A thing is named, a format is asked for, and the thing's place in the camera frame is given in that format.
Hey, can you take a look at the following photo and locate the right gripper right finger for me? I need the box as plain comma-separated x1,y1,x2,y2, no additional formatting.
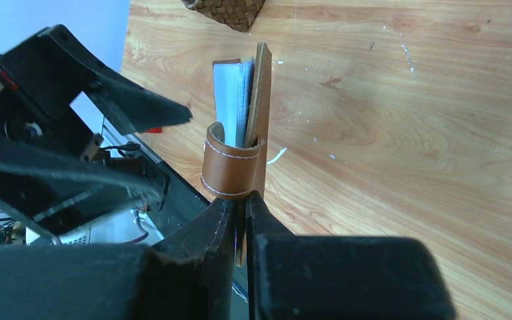
246,192,457,319

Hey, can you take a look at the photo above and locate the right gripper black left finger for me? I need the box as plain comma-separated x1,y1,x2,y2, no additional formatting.
0,200,235,319

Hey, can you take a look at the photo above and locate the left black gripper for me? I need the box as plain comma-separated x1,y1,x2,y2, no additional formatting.
0,25,192,237

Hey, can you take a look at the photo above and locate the white perforated box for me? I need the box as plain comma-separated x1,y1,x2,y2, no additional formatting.
59,227,91,245

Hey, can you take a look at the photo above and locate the red white small tray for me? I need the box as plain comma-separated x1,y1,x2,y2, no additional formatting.
145,127,163,134

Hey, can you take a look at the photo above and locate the woven wicker basket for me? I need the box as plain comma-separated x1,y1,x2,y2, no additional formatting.
181,0,265,33

